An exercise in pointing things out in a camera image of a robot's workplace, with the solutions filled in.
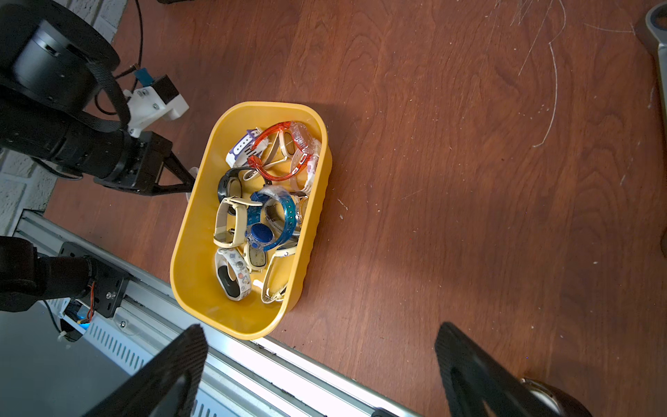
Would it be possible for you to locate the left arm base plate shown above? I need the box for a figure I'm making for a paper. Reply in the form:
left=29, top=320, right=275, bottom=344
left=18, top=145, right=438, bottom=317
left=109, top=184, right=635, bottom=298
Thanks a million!
left=59, top=242, right=132, bottom=319

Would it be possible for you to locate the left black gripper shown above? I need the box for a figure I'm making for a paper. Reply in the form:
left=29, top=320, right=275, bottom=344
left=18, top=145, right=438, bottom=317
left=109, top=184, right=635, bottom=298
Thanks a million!
left=1, top=86, right=196, bottom=196

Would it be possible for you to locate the black digital watch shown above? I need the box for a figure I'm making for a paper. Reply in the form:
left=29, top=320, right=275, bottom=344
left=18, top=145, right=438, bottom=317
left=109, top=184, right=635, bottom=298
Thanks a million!
left=217, top=167, right=257, bottom=203

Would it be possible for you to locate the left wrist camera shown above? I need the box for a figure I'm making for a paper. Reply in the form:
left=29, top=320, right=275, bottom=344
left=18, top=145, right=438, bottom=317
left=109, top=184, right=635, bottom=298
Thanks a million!
left=123, top=69, right=189, bottom=138

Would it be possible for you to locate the white slim strap watch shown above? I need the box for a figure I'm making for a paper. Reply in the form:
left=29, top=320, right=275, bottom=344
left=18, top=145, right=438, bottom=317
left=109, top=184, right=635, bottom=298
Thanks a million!
left=263, top=130, right=295, bottom=169

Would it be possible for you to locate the pink white strap watch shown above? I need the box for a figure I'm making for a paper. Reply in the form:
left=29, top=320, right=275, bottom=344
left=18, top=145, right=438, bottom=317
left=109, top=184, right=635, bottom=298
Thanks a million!
left=289, top=140, right=321, bottom=195

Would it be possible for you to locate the beige strap watch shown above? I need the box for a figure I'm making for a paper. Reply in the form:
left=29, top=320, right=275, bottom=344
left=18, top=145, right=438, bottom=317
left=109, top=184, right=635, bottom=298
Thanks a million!
left=213, top=196, right=262, bottom=248

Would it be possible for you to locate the cream oval face watch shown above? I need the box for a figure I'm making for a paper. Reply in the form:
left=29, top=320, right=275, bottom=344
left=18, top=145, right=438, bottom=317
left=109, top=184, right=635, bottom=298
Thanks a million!
left=261, top=245, right=296, bottom=304

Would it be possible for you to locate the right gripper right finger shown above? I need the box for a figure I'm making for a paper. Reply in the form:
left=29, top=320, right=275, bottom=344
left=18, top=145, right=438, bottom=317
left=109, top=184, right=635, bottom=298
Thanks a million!
left=434, top=322, right=552, bottom=416

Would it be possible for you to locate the brown leather strap watch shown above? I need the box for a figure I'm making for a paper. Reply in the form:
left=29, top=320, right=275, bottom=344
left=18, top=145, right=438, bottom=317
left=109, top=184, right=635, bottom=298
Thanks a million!
left=520, top=378, right=592, bottom=417

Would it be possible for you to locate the blue transparent watch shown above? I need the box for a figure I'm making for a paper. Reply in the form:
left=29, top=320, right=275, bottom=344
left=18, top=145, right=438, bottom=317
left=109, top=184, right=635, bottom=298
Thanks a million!
left=246, top=185, right=298, bottom=252

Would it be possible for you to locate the patterned white band watch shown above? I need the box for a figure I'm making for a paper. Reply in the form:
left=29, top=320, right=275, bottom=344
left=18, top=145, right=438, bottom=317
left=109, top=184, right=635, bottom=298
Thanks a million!
left=215, top=248, right=252, bottom=302

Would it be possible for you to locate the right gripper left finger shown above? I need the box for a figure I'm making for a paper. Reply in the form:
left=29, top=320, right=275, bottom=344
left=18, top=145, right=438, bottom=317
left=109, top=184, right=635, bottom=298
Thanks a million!
left=86, top=325, right=208, bottom=416

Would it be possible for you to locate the yellow plastic storage tray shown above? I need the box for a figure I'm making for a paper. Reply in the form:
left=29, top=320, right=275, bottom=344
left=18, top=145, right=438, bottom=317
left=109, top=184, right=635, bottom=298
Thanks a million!
left=170, top=102, right=333, bottom=340

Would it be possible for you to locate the red transparent watch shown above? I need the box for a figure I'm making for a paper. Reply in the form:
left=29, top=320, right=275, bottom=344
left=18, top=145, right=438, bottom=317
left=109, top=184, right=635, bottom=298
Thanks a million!
left=248, top=121, right=321, bottom=182

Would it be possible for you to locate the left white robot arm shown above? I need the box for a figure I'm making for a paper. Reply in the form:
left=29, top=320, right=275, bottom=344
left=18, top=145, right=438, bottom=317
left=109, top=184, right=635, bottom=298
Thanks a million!
left=1, top=1, right=195, bottom=196

